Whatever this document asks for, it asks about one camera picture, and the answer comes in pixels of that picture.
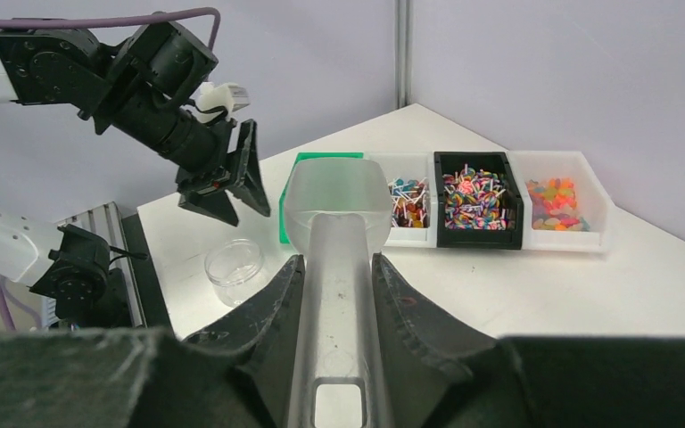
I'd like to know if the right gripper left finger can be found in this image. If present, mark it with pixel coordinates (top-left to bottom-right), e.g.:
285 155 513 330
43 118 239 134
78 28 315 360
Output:
184 254 305 427

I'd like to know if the green candy bin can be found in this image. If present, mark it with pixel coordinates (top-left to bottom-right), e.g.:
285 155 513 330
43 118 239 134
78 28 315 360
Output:
278 152 365 245

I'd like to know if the black lollipop bin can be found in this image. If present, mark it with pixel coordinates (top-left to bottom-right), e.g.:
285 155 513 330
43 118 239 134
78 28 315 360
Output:
433 152 524 251

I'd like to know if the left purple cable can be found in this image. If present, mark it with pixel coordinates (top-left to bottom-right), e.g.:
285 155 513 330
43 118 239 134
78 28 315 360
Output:
0 6 223 332

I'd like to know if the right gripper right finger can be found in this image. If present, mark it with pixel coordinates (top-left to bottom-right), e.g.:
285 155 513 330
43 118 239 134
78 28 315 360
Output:
372 253 508 427

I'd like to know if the clear plastic scoop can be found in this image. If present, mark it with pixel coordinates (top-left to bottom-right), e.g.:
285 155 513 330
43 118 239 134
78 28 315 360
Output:
286 159 394 427

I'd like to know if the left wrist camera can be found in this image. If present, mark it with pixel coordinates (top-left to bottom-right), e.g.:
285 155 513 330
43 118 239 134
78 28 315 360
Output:
194 82 251 123

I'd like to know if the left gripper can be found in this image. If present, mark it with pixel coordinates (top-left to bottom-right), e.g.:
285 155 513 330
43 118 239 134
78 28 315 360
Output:
105 22 271 226

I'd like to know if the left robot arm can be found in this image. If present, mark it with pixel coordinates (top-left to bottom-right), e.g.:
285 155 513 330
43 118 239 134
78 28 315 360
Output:
0 14 271 328

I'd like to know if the white lollipop bin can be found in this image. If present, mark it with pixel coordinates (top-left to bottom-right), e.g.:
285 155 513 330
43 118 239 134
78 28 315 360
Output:
365 152 438 248

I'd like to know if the clear plastic jar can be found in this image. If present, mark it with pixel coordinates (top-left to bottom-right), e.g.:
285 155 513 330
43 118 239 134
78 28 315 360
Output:
203 239 270 308

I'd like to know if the white gummy bin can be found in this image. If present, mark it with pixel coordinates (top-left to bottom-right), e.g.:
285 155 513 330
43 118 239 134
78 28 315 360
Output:
508 151 615 254

